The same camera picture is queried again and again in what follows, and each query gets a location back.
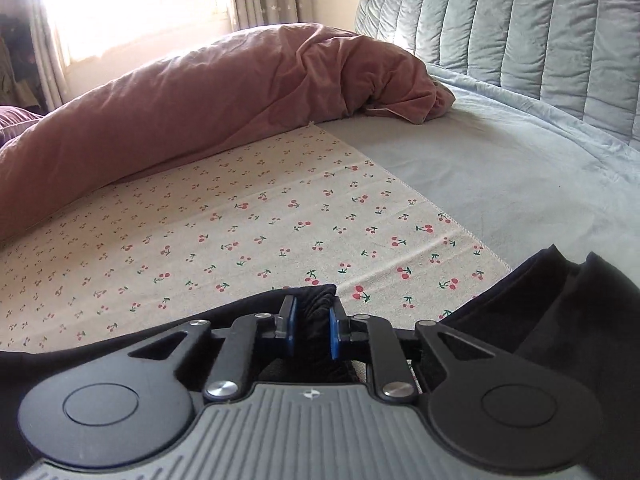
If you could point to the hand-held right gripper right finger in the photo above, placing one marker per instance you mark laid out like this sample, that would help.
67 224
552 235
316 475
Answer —
335 332

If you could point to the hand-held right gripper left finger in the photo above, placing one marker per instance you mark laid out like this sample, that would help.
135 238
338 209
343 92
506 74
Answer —
290 330

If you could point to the black pants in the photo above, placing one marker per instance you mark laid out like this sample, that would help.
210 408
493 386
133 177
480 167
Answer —
310 310

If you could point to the cherry print cloth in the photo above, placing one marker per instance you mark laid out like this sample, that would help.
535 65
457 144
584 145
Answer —
225 220

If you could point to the folded black garment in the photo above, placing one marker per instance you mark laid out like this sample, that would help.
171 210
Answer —
550 300

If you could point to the light blue bed sheet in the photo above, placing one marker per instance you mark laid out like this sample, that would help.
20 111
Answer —
500 170

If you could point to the pink duvet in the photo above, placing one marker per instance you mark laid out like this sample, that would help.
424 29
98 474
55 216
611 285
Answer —
200 110

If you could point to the pink pillow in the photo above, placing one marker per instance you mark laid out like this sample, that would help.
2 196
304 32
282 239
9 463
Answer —
15 120

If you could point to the grey quilted headboard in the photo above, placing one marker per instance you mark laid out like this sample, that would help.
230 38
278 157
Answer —
525 30

